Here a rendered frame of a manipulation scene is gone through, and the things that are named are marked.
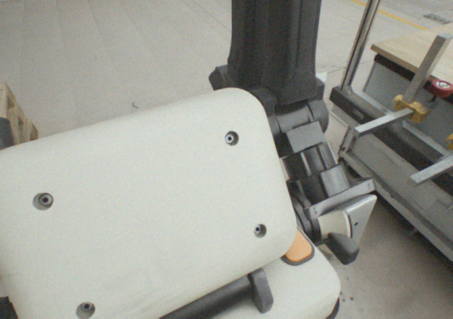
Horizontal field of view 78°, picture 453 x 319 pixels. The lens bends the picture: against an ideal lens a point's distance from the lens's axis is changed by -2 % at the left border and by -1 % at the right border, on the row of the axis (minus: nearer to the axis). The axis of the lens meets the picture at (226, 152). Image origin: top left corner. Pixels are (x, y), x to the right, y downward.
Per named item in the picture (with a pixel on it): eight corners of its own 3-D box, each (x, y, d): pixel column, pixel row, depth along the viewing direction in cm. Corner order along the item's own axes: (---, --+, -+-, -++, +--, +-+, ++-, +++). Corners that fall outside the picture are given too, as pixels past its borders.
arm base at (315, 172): (307, 222, 33) (380, 187, 37) (283, 159, 34) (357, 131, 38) (276, 218, 42) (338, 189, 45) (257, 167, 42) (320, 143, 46)
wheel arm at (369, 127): (356, 140, 104) (360, 131, 101) (350, 135, 107) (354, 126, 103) (434, 109, 118) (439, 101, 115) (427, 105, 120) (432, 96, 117)
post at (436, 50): (387, 140, 127) (447, 36, 93) (381, 135, 129) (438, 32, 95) (393, 138, 128) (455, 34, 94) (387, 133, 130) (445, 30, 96)
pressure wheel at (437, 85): (413, 104, 119) (427, 81, 110) (425, 99, 121) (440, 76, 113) (431, 114, 114) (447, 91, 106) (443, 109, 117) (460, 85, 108)
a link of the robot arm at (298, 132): (298, 164, 37) (330, 152, 38) (270, 92, 37) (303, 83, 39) (269, 171, 45) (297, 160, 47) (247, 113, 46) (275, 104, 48)
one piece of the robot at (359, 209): (357, 249, 41) (379, 196, 34) (330, 264, 39) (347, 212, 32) (313, 203, 48) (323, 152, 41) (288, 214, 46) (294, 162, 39)
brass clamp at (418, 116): (415, 124, 111) (422, 114, 108) (388, 106, 120) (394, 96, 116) (426, 120, 113) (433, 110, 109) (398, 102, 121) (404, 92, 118)
